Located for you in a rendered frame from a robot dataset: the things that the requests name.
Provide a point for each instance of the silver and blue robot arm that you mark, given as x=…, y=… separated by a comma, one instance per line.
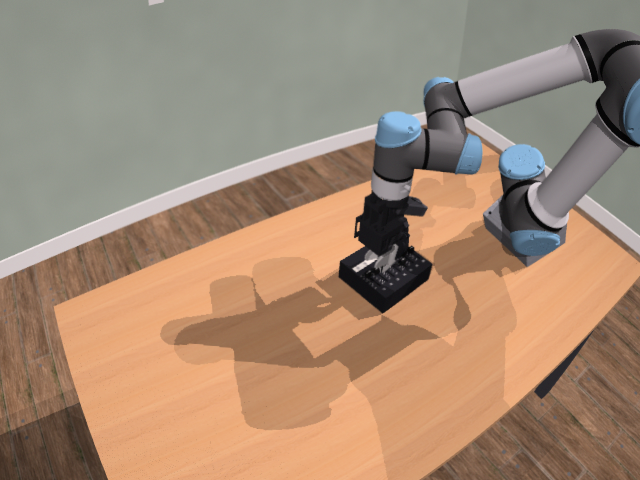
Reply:
x=536, y=212

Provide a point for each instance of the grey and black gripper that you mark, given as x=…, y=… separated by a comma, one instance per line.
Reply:
x=380, y=236

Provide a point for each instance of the black lighting desk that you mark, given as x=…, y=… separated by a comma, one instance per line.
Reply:
x=384, y=290

